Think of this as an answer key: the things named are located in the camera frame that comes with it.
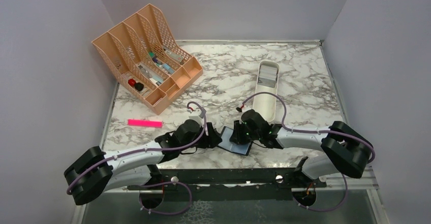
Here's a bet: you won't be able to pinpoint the cream oblong plastic tray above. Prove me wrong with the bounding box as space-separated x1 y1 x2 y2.
252 61 280 122

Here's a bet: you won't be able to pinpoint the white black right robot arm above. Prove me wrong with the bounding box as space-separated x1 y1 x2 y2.
228 109 374 187

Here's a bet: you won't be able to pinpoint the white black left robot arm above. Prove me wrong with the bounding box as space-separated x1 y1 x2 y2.
64 119 222 206

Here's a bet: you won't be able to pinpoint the teal pens in organizer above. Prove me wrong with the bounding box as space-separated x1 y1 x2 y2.
148 52 175 74

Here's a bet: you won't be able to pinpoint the black leather card holder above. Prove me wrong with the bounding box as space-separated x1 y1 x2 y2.
217 126 253 156

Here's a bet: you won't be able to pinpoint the red round item in organizer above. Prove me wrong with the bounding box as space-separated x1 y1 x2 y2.
128 79 136 87

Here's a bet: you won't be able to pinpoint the peach plastic file organizer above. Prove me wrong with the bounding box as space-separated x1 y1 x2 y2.
92 4 203 115

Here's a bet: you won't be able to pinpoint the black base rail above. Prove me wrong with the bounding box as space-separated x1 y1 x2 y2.
127 168 309 202

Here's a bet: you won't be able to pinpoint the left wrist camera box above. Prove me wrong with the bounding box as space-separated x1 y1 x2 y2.
189 112 204 126

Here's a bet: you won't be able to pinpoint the pink rectangular bar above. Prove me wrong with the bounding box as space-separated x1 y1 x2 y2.
128 119 163 128

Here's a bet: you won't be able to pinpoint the grey device in organizer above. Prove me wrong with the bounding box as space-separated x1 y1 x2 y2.
163 46 184 65

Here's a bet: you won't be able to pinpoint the black round item in organizer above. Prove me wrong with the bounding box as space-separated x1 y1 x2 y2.
134 82 144 92

